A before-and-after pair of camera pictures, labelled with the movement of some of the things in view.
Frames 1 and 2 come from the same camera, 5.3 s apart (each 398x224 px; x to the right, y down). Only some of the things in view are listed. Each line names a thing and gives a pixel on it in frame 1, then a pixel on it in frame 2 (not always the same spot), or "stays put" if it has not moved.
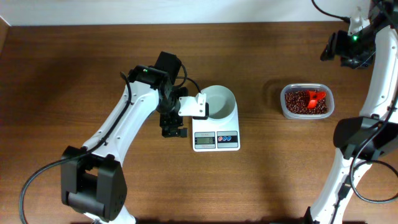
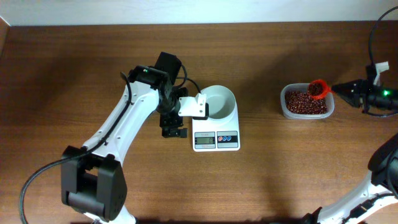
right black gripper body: (330, 46) -> (364, 96)
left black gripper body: (173, 132) stays put
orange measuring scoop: (314, 96) -> (319, 89)
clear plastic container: (331, 100) stays put
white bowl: (222, 102) stays put
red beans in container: (296, 102) stays put
